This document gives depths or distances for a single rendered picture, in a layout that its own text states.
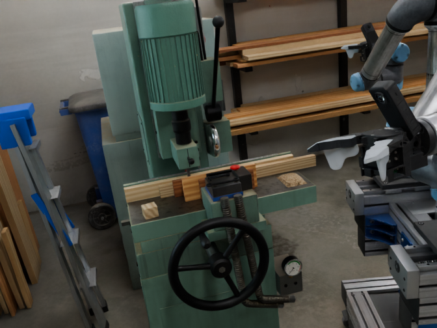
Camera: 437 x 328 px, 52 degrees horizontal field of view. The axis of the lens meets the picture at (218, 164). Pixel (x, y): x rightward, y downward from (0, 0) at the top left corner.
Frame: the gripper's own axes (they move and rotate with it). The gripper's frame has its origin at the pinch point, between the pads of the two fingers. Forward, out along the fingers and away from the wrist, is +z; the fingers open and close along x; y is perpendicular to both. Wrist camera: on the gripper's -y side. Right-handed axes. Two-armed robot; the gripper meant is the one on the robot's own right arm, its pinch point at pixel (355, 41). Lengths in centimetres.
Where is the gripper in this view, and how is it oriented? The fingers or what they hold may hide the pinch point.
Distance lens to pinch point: 225.1
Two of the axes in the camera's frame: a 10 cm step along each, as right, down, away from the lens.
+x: 9.4, -3.1, 1.4
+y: 2.4, 9.0, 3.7
